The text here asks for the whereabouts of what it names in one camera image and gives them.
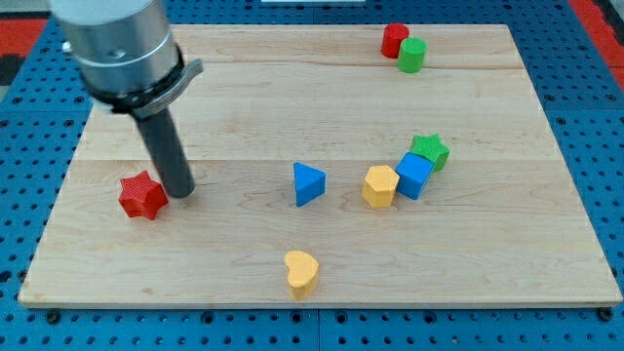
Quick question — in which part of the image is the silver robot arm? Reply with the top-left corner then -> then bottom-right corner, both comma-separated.
49,0 -> 203,120

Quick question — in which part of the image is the blue triangle block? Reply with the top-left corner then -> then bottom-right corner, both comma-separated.
293,162 -> 327,207

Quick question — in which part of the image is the green star block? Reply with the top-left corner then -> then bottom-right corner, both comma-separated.
409,134 -> 450,172

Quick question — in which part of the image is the red star block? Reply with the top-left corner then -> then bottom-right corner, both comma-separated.
118,171 -> 169,220

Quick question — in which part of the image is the light wooden board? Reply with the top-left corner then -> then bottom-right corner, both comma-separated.
19,24 -> 622,309

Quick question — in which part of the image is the yellow hexagon block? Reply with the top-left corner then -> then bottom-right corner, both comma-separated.
362,165 -> 400,208

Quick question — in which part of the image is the yellow heart block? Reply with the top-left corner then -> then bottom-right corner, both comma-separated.
284,251 -> 320,300

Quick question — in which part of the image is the blue cube block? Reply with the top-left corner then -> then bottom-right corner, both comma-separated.
395,152 -> 434,200

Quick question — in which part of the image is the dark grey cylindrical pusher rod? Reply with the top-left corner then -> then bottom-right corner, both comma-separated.
133,108 -> 195,199

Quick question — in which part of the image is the green cylinder block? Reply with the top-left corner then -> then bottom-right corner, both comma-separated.
397,37 -> 428,73

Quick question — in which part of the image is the red cylinder block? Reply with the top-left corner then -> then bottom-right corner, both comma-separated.
380,22 -> 410,59

